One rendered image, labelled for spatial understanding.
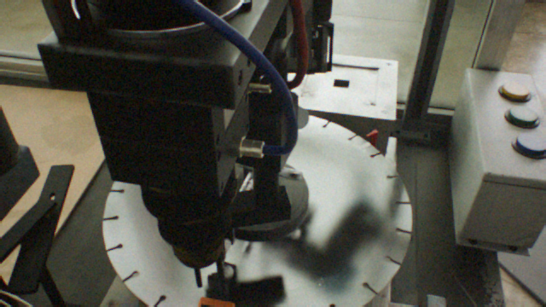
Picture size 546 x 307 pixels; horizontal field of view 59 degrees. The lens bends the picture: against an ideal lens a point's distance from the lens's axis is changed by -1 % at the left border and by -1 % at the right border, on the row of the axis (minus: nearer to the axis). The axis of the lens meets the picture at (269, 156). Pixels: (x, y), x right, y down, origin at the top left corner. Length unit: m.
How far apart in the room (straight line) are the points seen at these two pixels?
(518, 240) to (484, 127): 0.17
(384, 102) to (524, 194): 0.24
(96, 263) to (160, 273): 0.30
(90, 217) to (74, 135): 0.23
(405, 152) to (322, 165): 0.37
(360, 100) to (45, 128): 0.61
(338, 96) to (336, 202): 0.29
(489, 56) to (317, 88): 0.31
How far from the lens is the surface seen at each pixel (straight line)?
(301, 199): 0.52
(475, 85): 0.88
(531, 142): 0.76
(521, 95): 0.86
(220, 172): 0.24
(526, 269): 1.83
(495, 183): 0.71
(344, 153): 0.59
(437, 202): 0.85
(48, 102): 1.12
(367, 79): 0.84
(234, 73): 0.18
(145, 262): 0.49
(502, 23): 0.90
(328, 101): 0.76
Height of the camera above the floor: 1.33
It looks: 41 degrees down
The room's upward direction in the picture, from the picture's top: straight up
